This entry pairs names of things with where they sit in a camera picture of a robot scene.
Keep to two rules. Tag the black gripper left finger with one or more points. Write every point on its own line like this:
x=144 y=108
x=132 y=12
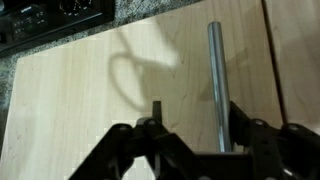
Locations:
x=157 y=110

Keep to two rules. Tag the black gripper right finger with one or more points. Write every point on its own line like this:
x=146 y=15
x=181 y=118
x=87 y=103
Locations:
x=241 y=128

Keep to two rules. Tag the silver cabinet door handle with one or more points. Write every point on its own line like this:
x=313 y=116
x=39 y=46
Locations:
x=220 y=86

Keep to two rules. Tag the cabinet wooden door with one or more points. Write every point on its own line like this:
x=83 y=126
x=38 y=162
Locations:
x=66 y=98
x=295 y=33

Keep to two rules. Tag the black stove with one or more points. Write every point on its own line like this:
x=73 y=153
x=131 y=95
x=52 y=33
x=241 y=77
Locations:
x=26 y=24

